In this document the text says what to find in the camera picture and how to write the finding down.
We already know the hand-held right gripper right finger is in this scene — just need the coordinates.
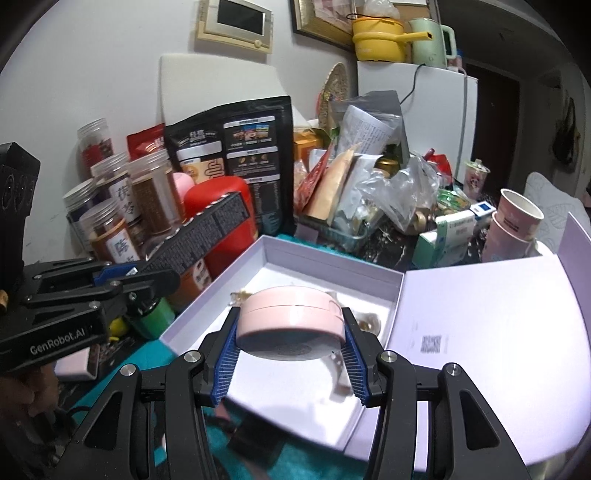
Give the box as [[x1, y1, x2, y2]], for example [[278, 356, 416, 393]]
[[339, 307, 534, 480]]

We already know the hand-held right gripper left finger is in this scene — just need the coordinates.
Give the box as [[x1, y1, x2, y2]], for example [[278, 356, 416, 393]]
[[69, 305, 244, 480]]

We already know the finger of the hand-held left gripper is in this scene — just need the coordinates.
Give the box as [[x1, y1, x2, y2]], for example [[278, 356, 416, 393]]
[[22, 258, 140, 292], [24, 269, 182, 325]]

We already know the gold hair clip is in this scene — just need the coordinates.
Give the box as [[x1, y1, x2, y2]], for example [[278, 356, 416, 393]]
[[228, 288, 256, 309]]

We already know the pink round compact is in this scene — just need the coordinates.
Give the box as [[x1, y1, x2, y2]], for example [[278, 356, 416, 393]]
[[235, 285, 348, 361]]

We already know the lilac gift box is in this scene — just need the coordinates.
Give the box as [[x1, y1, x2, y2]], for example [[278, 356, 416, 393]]
[[159, 211, 591, 474]]

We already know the black printed cosmetic box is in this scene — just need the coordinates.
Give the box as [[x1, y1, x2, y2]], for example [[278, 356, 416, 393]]
[[137, 191, 254, 278]]

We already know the black square compact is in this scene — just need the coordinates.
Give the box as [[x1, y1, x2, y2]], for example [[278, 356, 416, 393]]
[[208, 401, 288, 468]]

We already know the person's left hand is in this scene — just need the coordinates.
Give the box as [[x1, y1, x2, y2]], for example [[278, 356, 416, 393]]
[[0, 368, 62, 440]]

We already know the white power bank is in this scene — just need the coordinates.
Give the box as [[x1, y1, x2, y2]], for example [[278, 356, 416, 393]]
[[53, 345, 101, 382]]

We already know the dark jar green label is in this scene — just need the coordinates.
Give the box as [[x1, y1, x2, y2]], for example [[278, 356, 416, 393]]
[[128, 298, 177, 341]]

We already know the group of clear plastic jars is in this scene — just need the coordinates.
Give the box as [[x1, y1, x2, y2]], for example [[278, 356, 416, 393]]
[[62, 117, 190, 278]]

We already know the teal bubble mailer mat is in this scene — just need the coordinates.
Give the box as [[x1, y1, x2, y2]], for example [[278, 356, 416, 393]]
[[108, 330, 370, 480]]

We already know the red canister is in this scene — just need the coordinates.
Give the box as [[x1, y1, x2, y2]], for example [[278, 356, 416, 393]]
[[183, 176, 260, 283]]

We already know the red snack pouch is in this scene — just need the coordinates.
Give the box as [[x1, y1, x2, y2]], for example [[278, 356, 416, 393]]
[[126, 123, 168, 158]]

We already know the green white medicine box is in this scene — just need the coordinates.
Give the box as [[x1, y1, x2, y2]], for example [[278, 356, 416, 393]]
[[412, 213, 477, 269]]

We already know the black snack pouch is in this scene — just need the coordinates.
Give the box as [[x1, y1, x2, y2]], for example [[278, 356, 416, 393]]
[[164, 95, 297, 237]]

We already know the clear plastic bag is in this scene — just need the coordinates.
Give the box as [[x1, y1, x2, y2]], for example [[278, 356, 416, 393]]
[[358, 154, 440, 234]]

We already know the beige paper pouch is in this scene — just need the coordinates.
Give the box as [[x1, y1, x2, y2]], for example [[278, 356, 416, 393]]
[[302, 142, 362, 221]]

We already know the red foil packet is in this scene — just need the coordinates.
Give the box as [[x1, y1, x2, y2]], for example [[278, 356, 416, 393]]
[[298, 157, 331, 204]]

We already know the blue white medicine box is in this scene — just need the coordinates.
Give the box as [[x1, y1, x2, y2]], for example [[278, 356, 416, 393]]
[[468, 200, 496, 223]]

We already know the orange box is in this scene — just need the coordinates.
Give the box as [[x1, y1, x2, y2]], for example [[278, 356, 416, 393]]
[[293, 128, 334, 185]]

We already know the floral lidded teacup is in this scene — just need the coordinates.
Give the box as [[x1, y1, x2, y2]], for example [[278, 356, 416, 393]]
[[462, 158, 491, 202]]

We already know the grey foil pouch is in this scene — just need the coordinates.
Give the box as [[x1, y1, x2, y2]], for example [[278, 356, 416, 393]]
[[339, 90, 410, 155]]

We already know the white refrigerator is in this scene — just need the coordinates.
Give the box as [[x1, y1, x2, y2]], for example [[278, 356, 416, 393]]
[[356, 60, 479, 186]]

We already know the grey leaf pattern cushion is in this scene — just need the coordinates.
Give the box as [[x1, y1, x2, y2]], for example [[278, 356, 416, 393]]
[[525, 171, 591, 241]]

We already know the woven straw fan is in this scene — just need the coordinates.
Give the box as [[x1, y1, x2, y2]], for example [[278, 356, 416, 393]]
[[315, 61, 350, 131]]

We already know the dark wooden door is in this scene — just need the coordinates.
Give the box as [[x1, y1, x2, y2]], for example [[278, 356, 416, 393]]
[[465, 61, 523, 186]]

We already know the black hanging bag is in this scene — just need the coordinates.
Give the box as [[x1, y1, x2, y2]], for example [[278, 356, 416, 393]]
[[551, 96, 581, 168]]

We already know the yellow cooking pot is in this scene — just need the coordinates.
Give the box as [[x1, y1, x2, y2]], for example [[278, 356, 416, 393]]
[[351, 13, 428, 64]]

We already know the green electric kettle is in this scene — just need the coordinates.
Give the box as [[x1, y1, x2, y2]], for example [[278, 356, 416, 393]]
[[407, 17, 459, 71]]

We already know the framed picture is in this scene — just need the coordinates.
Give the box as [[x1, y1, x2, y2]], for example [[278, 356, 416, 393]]
[[291, 0, 445, 52]]

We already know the cream wall intercom panel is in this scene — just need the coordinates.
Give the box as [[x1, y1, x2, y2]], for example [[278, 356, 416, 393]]
[[194, 0, 274, 55]]

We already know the black power cable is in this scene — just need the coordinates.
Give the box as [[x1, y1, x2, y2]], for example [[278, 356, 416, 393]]
[[398, 64, 426, 105]]

